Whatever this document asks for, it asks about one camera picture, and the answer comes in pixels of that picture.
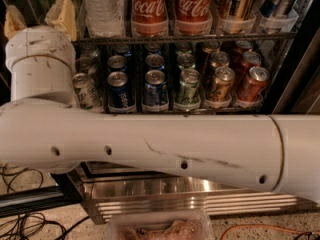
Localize coca-cola can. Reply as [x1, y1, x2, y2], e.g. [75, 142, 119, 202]
[131, 0, 166, 36]
[174, 0, 211, 35]

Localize blue Pepsi can front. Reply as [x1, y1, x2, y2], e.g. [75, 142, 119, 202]
[107, 71, 134, 112]

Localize right Coca-Cola can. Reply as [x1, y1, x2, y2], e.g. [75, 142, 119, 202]
[174, 0, 211, 35]

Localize stainless steel fridge frame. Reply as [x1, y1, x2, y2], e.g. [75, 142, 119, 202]
[1, 0, 320, 224]

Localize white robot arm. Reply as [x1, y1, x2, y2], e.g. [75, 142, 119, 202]
[0, 26, 320, 202]

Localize black cables on floor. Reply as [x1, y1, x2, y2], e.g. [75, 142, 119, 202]
[0, 162, 90, 240]

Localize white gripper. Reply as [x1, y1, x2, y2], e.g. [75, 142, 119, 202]
[4, 0, 77, 72]

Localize clear water bottle top shelf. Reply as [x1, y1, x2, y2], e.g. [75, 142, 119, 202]
[84, 0, 123, 38]

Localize orange gold can front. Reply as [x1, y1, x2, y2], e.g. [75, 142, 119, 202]
[205, 66, 235, 104]

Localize clear plastic bin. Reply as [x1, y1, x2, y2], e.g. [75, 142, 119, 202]
[107, 210, 213, 240]

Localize gold striped can top shelf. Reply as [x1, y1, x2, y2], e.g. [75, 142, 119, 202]
[214, 0, 254, 34]

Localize orange cable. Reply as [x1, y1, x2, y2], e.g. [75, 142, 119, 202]
[219, 224, 320, 240]

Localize blue patterned can front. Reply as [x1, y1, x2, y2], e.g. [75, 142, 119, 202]
[143, 70, 169, 112]

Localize white green can middle shelf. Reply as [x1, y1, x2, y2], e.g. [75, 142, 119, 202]
[72, 73, 103, 113]

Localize left Coca-Cola can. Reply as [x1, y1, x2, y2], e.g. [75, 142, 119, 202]
[131, 0, 166, 36]

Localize glass fridge door left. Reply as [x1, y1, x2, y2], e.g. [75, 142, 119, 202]
[0, 163, 68, 218]

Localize red can front right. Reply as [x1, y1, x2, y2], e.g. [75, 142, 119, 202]
[236, 66, 270, 102]

